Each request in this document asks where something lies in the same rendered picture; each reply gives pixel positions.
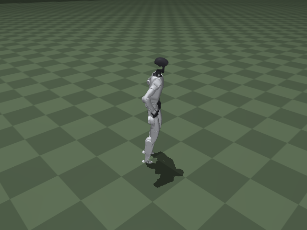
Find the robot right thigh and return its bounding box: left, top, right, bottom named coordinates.
left=145, top=113, right=160, bottom=145

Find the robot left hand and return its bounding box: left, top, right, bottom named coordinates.
left=157, top=100, right=161, bottom=110

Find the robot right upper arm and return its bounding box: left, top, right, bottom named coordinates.
left=142, top=79, right=161, bottom=103

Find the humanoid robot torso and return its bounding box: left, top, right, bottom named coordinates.
left=148, top=74, right=164, bottom=116

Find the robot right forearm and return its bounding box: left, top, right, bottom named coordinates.
left=145, top=98, right=156, bottom=115

